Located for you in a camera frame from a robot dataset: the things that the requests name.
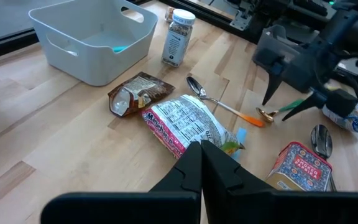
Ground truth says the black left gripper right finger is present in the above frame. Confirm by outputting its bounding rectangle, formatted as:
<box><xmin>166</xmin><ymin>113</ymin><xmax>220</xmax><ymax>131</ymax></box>
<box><xmin>201</xmin><ymin>139</ymin><xmax>358</xmax><ymax>224</ymax></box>

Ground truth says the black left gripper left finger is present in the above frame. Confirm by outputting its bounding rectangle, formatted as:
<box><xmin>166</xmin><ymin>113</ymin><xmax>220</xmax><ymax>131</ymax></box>
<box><xmin>40</xmin><ymin>141</ymin><xmax>203</xmax><ymax>224</ymax></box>

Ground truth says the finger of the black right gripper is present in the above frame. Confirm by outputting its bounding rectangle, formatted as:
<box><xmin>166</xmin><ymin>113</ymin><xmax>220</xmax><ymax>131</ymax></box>
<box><xmin>262</xmin><ymin>73</ymin><xmax>283</xmax><ymax>107</ymax></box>
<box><xmin>282</xmin><ymin>91</ymin><xmax>327</xmax><ymax>121</ymax></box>

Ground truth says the gold spoon green handle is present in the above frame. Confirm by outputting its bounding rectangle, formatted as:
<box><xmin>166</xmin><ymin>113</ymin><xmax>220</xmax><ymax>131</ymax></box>
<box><xmin>255</xmin><ymin>98</ymin><xmax>305</xmax><ymax>123</ymax></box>

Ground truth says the smoked paprika tin red lid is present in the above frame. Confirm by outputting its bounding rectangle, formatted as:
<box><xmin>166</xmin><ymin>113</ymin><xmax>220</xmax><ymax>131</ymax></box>
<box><xmin>265</xmin><ymin>141</ymin><xmax>333</xmax><ymax>192</ymax></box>

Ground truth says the blue yellow snack packet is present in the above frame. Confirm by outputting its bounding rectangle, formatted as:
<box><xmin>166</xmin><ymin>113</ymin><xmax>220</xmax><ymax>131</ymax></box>
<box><xmin>321</xmin><ymin>104</ymin><xmax>358</xmax><ymax>135</ymax></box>

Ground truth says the steel utensil light blue handle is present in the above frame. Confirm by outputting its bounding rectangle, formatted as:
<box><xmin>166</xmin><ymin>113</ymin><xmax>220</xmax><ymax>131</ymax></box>
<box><xmin>231</xmin><ymin>126</ymin><xmax>248</xmax><ymax>162</ymax></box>

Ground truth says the pink Maruchan ramen packet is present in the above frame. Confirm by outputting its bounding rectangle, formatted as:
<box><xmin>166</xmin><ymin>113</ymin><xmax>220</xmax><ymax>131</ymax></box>
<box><xmin>141</xmin><ymin>94</ymin><xmax>245</xmax><ymax>159</ymax></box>

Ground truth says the dark steel spoon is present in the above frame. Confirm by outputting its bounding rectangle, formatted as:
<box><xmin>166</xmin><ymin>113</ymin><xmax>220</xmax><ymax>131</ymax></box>
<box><xmin>310</xmin><ymin>124</ymin><xmax>337</xmax><ymax>192</ymax></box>

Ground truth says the bagel sesame seasoning jar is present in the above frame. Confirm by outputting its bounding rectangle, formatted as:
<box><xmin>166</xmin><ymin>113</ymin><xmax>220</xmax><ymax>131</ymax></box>
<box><xmin>162</xmin><ymin>8</ymin><xmax>196</xmax><ymax>68</ymax></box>

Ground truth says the brown snack packet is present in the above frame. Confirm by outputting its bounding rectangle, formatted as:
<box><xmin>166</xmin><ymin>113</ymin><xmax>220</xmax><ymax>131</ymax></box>
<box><xmin>108</xmin><ymin>71</ymin><xmax>176</xmax><ymax>118</ymax></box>

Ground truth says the small glass spice jar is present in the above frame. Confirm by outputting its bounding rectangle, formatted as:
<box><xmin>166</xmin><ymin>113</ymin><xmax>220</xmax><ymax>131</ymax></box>
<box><xmin>165</xmin><ymin>6</ymin><xmax>176</xmax><ymax>23</ymax></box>

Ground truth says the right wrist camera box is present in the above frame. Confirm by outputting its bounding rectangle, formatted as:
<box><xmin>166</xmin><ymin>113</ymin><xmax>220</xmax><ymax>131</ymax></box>
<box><xmin>325</xmin><ymin>88</ymin><xmax>358</xmax><ymax>118</ymax></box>

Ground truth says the steel spoon orange handle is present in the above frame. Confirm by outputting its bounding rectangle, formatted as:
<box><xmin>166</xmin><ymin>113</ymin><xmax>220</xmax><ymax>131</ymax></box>
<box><xmin>186</xmin><ymin>76</ymin><xmax>265</xmax><ymax>128</ymax></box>

